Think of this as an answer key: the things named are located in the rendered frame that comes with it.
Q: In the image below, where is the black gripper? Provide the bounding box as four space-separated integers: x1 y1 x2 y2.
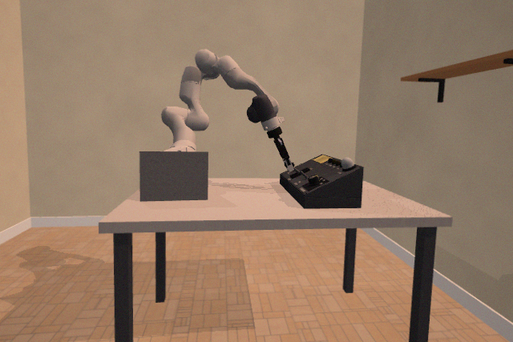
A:
267 127 294 172

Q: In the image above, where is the black control console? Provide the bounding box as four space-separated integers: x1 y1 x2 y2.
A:
280 154 364 209

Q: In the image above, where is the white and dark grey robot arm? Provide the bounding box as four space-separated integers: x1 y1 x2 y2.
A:
161 50 285 151

